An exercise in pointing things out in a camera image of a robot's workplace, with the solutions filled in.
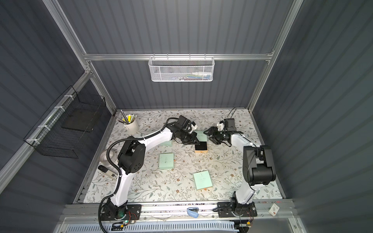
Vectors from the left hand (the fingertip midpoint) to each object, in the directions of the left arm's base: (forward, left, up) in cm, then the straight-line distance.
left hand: (203, 145), depth 89 cm
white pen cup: (+16, +48, -2) cm, 51 cm away
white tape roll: (-4, +57, -6) cm, 58 cm away
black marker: (-13, +59, -6) cm, 60 cm away
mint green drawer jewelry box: (-7, +23, -6) cm, 25 cm away
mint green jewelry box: (+9, 0, -5) cm, 11 cm away
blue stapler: (-34, +7, -7) cm, 36 cm away
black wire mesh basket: (-3, +73, +19) cm, 75 cm away
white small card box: (-34, -35, -8) cm, 49 cm away
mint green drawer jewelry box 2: (-19, +1, -7) cm, 20 cm away
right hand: (+7, -4, +1) cm, 8 cm away
